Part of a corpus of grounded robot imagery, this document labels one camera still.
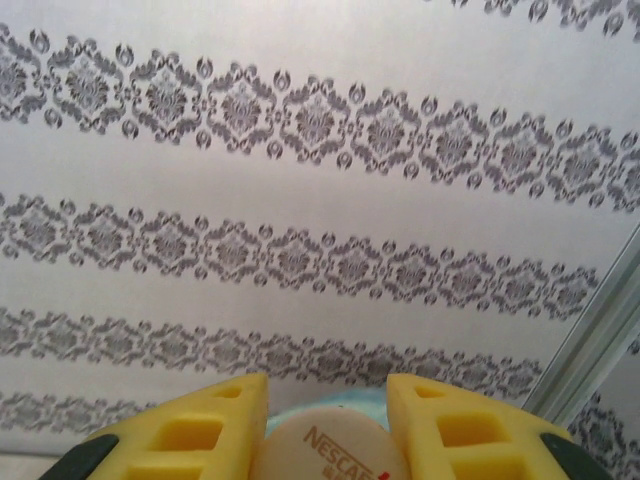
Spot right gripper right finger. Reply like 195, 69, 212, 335
385, 372, 589, 480

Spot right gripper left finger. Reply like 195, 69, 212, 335
44, 372, 271, 480

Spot brown coffee bottle cream cap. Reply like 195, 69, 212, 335
249, 403, 416, 480

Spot aluminium corner post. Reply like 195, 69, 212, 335
519, 239, 640, 419

